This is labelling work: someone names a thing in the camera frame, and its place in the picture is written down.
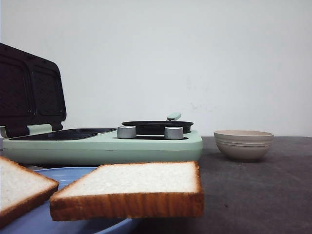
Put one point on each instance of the white bread slice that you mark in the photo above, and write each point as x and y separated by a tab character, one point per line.
132	190
21	190

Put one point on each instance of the mint green breakfast maker base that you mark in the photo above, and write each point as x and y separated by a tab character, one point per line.
100	146

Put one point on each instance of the small black frying pan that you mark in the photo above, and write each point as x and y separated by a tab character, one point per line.
157	127

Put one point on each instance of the right silver control knob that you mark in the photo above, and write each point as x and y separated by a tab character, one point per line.
173	133

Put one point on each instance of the beige ceramic bowl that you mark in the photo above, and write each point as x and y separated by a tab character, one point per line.
243	144

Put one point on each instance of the breakfast maker hinged lid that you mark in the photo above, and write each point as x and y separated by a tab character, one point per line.
30	92

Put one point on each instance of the left silver control knob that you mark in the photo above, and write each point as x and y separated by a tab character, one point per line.
126	132

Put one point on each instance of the blue plate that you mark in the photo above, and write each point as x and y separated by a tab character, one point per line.
39	221

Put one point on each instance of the silver control knob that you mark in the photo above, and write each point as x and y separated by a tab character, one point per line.
173	133
126	132

